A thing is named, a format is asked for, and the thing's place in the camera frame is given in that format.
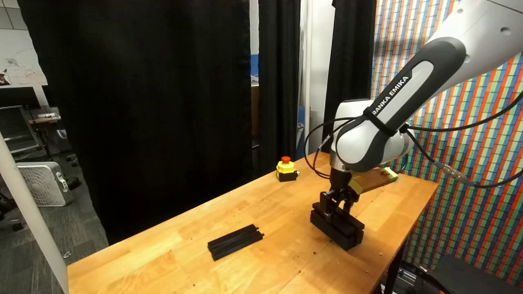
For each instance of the gold camera box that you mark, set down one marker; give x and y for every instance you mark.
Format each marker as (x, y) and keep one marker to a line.
(375, 178)

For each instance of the yellow emergency stop button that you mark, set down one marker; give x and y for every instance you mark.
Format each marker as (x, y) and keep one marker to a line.
(286, 168)

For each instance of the black padded seat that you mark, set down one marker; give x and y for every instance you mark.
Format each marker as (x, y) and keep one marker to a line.
(473, 274)

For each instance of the black curtain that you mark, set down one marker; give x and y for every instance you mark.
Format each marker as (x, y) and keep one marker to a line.
(140, 108)
(348, 32)
(277, 54)

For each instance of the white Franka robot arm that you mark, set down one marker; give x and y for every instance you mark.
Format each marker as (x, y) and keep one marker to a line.
(413, 91)

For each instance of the flat gray device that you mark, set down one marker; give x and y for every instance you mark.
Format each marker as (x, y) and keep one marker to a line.
(45, 114)

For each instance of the white desk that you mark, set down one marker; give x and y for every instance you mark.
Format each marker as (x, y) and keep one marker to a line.
(17, 57)

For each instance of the white slanted board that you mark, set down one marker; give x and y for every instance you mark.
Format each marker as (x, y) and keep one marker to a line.
(26, 212)

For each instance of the white perforated computer case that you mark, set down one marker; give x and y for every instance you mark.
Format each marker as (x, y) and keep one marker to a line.
(45, 183)

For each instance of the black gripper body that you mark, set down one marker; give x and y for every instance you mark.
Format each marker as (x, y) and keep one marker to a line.
(339, 183)

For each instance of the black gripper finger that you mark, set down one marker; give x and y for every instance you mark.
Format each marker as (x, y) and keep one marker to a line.
(348, 204)
(325, 202)

